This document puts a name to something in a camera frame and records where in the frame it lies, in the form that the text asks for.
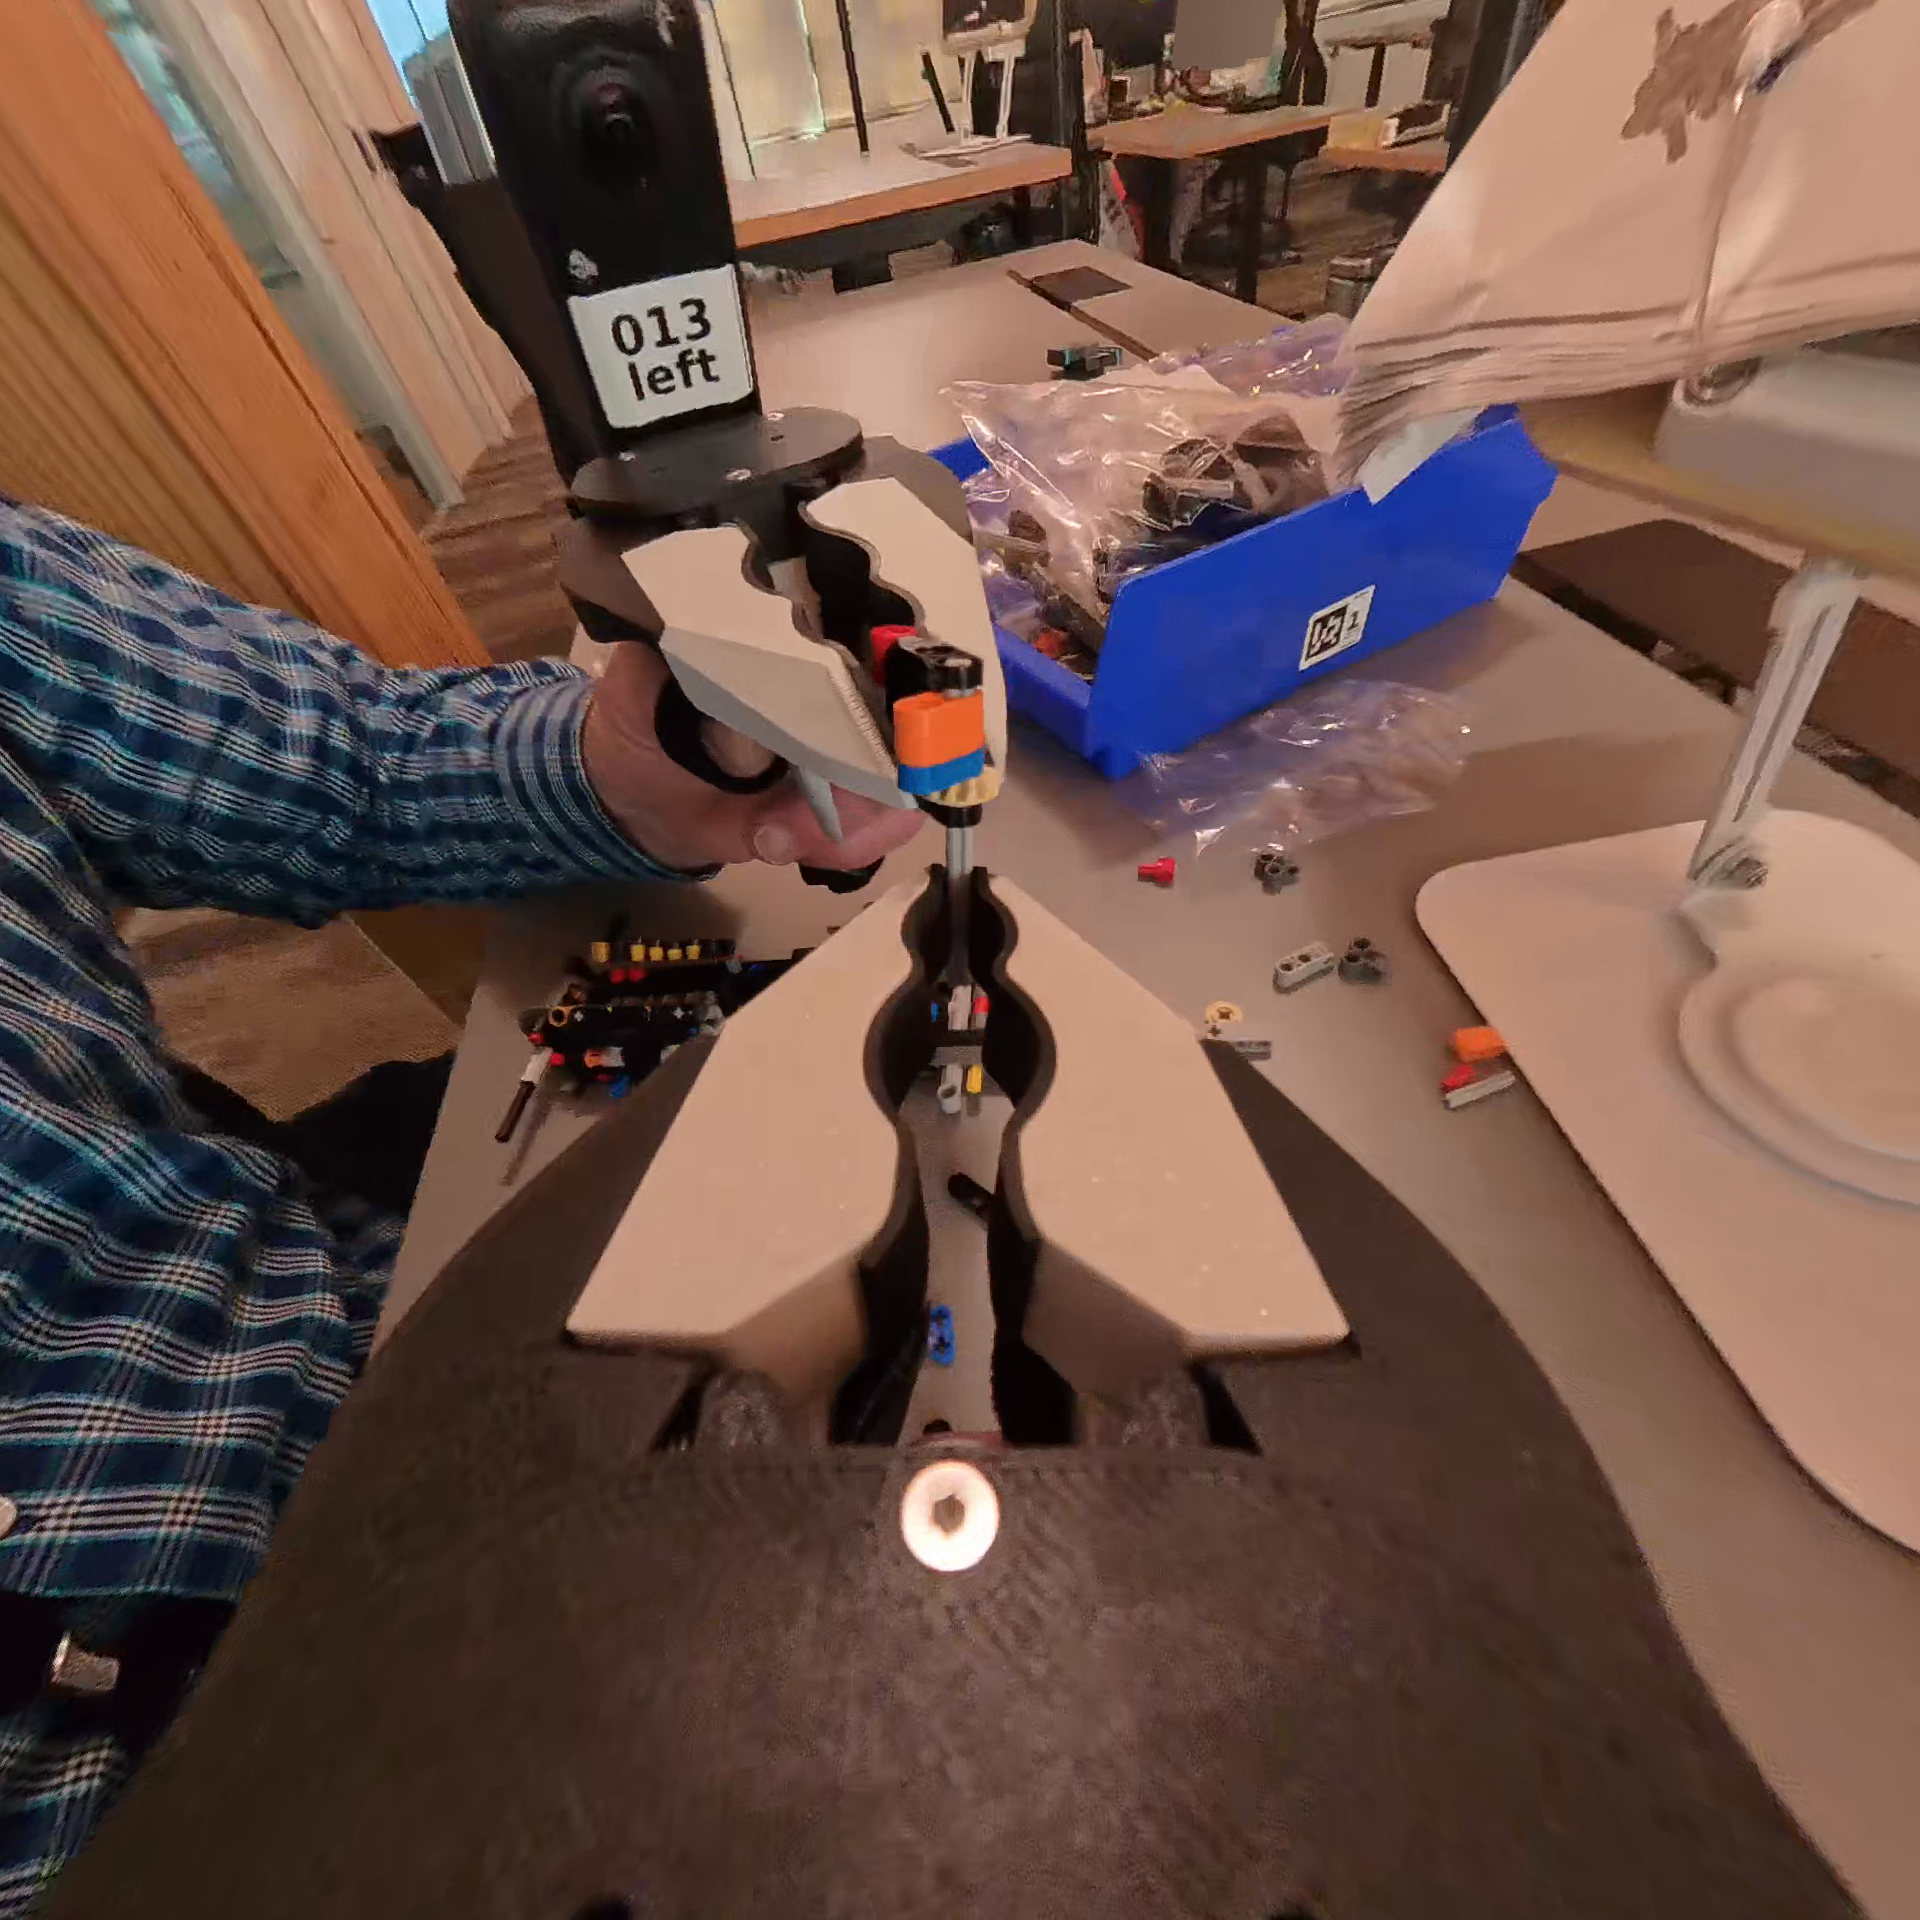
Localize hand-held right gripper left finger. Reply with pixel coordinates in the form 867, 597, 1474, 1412
565, 875, 942, 1447

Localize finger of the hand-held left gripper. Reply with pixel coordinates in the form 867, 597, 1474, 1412
802, 477, 1012, 783
621, 522, 919, 842

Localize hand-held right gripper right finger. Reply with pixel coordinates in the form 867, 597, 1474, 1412
975, 875, 1353, 1447

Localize small black lego assembly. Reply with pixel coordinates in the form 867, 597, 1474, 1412
867, 623, 1010, 1037

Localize lego instruction booklet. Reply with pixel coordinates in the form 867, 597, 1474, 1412
1335, 0, 1920, 466

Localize partly built lego chassis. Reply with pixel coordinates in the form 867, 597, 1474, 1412
496, 921, 992, 1142

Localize clear bags of lego pieces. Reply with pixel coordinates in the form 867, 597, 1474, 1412
946, 316, 1480, 663

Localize person's left hand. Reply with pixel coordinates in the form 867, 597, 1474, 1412
581, 669, 923, 890

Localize blue labelled parts bin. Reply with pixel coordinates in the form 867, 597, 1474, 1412
928, 405, 1559, 783

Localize empty clear plastic bag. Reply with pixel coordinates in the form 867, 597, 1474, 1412
1132, 682, 1473, 842

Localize wooden cabinet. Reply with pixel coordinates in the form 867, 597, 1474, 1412
0, 0, 489, 669

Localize white book stand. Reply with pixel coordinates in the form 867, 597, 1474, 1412
1417, 337, 1920, 1553

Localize person in blue plaid shirt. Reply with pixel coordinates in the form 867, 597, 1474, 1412
0, 504, 714, 1878

